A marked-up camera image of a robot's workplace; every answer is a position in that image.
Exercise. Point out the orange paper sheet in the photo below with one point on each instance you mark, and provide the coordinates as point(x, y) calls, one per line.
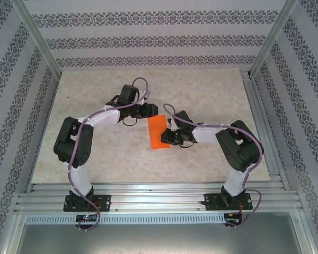
point(155, 132)

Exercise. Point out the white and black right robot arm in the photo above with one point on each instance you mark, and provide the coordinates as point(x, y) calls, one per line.
point(206, 133)

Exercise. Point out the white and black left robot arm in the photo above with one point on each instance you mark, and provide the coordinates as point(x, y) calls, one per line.
point(82, 177)

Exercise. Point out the small circuit board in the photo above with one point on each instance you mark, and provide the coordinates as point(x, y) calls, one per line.
point(231, 219)
point(86, 217)

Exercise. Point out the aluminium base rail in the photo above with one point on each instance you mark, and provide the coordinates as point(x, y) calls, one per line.
point(159, 197)

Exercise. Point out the aluminium frame post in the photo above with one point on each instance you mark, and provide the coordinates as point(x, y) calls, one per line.
point(35, 37)
point(274, 37)

